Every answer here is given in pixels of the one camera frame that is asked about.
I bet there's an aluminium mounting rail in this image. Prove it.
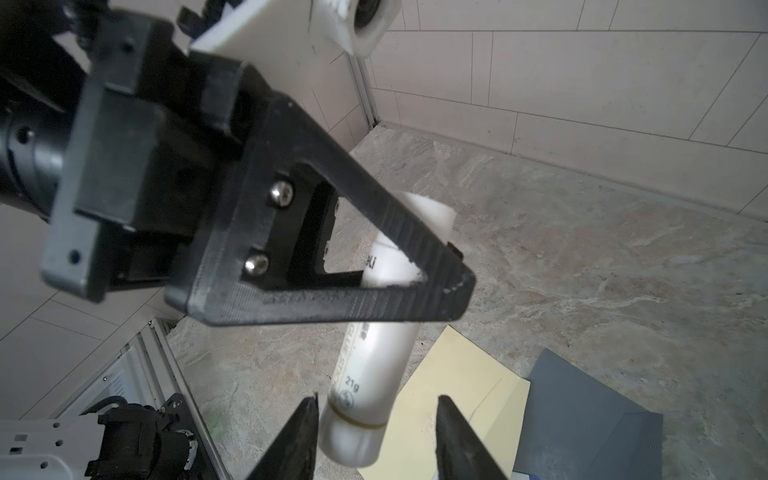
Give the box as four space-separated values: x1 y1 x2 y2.
53 317 232 480

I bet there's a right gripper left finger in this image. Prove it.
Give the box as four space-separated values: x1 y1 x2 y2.
247 394 320 480

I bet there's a white glue stick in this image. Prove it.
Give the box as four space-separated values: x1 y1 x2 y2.
318 192 456 468

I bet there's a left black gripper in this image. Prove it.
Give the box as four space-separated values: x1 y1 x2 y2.
41 11 240 302

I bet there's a grey envelope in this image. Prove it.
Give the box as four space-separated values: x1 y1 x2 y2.
513 349 663 479

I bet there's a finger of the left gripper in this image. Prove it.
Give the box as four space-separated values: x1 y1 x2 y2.
164 59 476 326

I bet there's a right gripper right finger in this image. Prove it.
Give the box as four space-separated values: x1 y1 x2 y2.
435 395 506 480

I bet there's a yellow paper envelope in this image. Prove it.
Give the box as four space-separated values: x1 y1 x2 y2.
357 325 532 480

